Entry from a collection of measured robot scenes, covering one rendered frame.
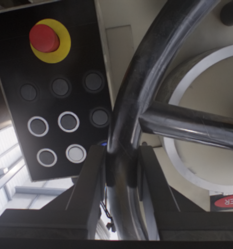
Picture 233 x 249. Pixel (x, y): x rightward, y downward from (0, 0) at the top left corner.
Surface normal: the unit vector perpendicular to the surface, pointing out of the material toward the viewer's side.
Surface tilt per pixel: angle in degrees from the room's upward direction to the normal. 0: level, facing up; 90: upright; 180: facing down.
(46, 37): 90
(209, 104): 108
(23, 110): 90
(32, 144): 90
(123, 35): 90
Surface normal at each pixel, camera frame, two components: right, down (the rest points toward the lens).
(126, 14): -0.02, 0.27
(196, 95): -0.44, -0.01
